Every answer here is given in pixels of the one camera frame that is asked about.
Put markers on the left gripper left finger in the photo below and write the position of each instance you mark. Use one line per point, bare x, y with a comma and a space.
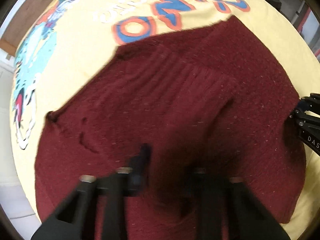
75, 216

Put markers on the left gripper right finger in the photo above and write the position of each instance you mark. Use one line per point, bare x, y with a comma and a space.
225, 208

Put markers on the dark red knit sweater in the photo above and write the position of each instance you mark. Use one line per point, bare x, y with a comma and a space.
212, 97

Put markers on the yellow dino print bedspread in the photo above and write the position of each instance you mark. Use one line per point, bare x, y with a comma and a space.
73, 40

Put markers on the wooden headboard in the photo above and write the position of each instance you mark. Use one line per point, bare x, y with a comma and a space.
17, 16

